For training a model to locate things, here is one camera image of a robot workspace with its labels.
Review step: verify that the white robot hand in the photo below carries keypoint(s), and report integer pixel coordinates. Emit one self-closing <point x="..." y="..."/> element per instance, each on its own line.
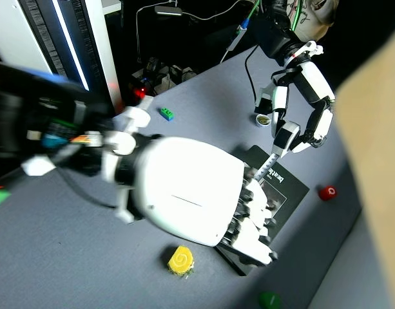
<point x="190" y="186"/>
<point x="316" y="87"/>

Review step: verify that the white and black tape measure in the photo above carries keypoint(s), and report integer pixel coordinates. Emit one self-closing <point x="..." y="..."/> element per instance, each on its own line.
<point x="285" y="138"/>

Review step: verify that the black Beatles hardcover book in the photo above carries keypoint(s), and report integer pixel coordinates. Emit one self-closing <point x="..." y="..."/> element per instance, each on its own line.
<point x="290" y="199"/>

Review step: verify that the small white cup with spoon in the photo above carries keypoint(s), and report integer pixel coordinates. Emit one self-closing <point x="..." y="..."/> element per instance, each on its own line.
<point x="263" y="120"/>

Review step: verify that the yellow swirl toy cake roll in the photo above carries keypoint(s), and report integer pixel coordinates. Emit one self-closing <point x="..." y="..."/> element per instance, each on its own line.
<point x="180" y="260"/>

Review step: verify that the green and blue toy brick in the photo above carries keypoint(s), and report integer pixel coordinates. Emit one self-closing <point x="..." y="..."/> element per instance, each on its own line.
<point x="167" y="114"/>

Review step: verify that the red toy cylinder block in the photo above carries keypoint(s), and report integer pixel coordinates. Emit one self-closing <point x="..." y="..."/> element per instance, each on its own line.
<point x="327" y="193"/>

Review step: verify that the black power strip with plugs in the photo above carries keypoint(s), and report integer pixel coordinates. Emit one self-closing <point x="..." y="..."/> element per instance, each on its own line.
<point x="158" y="80"/>

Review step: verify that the grey table cloth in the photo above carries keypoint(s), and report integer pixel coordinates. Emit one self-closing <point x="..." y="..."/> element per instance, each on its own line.
<point x="87" y="257"/>

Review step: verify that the green toy cylinder block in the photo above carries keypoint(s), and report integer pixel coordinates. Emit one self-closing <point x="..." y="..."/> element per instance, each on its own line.
<point x="270" y="299"/>

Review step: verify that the grey power adapter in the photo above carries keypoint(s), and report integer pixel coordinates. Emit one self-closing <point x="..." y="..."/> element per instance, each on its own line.
<point x="168" y="10"/>

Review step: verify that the white cabinet with light strip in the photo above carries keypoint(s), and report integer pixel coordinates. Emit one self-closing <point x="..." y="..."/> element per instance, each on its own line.
<point x="16" y="29"/>

